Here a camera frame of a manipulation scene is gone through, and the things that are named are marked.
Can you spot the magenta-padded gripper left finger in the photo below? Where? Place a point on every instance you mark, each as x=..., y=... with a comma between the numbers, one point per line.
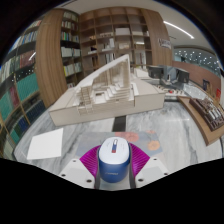
x=89, y=163

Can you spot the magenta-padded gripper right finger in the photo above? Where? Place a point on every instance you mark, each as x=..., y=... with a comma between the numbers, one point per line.
x=140, y=161

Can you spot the white and blue computer mouse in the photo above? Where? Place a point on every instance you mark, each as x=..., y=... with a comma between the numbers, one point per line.
x=114, y=160

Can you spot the grey mouse pad orange patches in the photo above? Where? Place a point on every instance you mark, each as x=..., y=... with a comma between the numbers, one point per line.
x=146, y=140

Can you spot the white paper sheet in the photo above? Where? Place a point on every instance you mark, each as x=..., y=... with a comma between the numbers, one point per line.
x=46, y=144

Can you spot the beige architectural building model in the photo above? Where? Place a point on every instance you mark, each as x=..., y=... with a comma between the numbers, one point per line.
x=106, y=100

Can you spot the brown model on wooden board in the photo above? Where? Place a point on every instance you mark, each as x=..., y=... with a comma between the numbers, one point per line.
x=206, y=120

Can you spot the grey architectural model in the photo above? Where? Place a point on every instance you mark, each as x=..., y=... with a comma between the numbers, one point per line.
x=166, y=75

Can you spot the dark bookshelf with coloured books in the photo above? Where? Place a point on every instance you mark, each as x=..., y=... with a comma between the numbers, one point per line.
x=18, y=86

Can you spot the group of small ceiling lights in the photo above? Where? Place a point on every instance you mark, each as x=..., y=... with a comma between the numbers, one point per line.
x=196, y=58

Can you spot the wooden shelf unit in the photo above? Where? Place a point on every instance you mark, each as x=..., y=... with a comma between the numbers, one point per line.
x=113, y=33

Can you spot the long ceiling light strip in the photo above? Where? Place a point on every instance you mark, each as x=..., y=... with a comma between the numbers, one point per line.
x=179, y=29

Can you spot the framed wall sign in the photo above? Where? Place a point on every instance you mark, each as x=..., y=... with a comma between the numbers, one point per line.
x=165, y=43

